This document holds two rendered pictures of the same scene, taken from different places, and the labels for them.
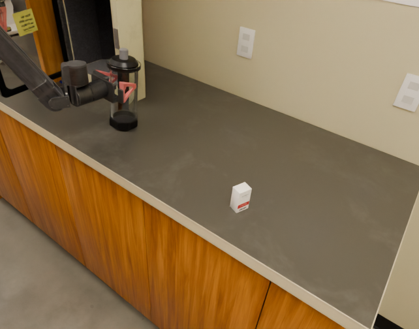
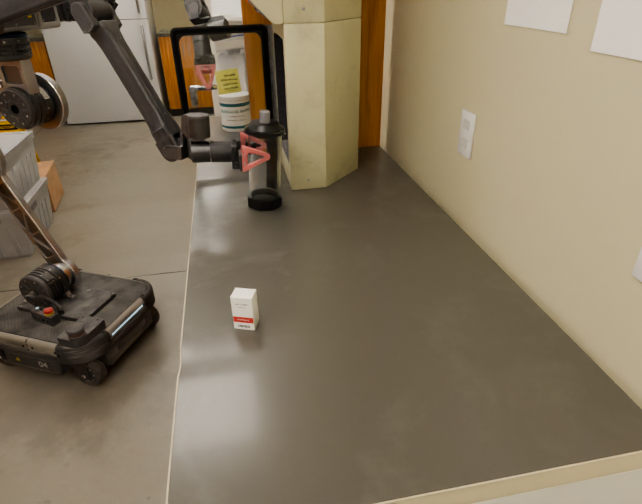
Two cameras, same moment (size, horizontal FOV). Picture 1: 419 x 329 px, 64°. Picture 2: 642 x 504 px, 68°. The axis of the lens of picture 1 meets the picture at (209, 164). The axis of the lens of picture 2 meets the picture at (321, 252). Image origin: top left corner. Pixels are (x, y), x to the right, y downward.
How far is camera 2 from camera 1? 0.78 m
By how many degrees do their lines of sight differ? 39
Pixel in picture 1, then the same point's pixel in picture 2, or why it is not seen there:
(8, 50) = (136, 90)
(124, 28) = (295, 92)
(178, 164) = (255, 258)
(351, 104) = (575, 259)
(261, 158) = (359, 291)
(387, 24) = (629, 104)
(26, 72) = (149, 115)
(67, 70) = (185, 119)
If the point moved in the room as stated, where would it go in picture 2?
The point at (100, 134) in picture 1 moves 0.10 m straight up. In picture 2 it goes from (230, 206) to (226, 174)
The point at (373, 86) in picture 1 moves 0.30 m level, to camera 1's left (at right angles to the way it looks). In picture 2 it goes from (606, 229) to (450, 183)
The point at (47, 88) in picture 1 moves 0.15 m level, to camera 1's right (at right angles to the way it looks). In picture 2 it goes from (163, 134) to (193, 146)
